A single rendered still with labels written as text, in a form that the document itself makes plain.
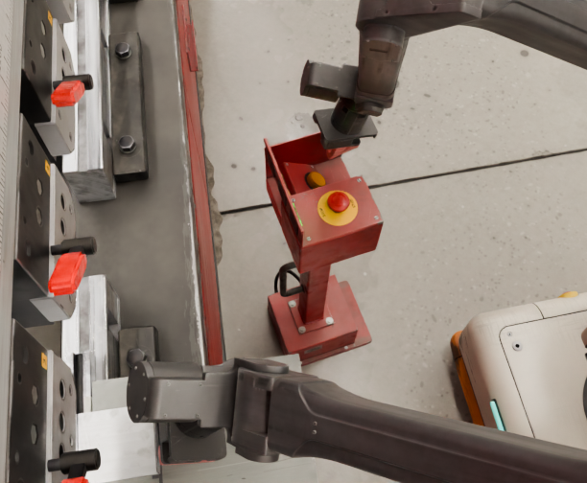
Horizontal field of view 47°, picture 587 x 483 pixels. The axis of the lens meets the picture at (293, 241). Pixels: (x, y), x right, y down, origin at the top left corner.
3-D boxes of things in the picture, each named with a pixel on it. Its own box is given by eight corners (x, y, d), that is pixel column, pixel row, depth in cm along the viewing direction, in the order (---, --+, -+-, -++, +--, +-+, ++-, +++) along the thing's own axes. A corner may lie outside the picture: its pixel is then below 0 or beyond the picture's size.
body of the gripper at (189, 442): (165, 465, 72) (194, 450, 67) (158, 371, 76) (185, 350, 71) (220, 461, 76) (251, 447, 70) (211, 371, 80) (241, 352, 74)
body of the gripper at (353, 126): (310, 117, 118) (322, 87, 112) (362, 111, 122) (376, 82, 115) (323, 147, 115) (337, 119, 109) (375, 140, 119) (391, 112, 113)
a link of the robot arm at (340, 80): (386, 113, 102) (396, 57, 101) (312, 98, 99) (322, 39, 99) (362, 123, 113) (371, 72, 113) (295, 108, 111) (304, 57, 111)
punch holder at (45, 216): (76, 325, 71) (20, 259, 56) (-9, 335, 70) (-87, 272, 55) (75, 199, 77) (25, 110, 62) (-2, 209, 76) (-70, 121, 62)
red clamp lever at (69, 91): (76, 89, 66) (91, 72, 75) (33, 93, 66) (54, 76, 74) (80, 107, 67) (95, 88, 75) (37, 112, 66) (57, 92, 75)
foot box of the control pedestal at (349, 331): (372, 342, 192) (378, 328, 181) (289, 371, 188) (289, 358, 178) (347, 280, 200) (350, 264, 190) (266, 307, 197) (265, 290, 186)
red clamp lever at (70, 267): (77, 278, 57) (94, 233, 66) (27, 284, 57) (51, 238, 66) (82, 296, 58) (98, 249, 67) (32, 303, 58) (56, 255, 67)
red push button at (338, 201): (351, 216, 122) (353, 205, 119) (331, 221, 121) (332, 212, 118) (343, 196, 124) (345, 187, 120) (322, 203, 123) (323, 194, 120)
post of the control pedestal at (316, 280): (323, 318, 182) (338, 226, 134) (304, 325, 182) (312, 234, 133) (316, 301, 185) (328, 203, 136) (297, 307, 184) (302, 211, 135)
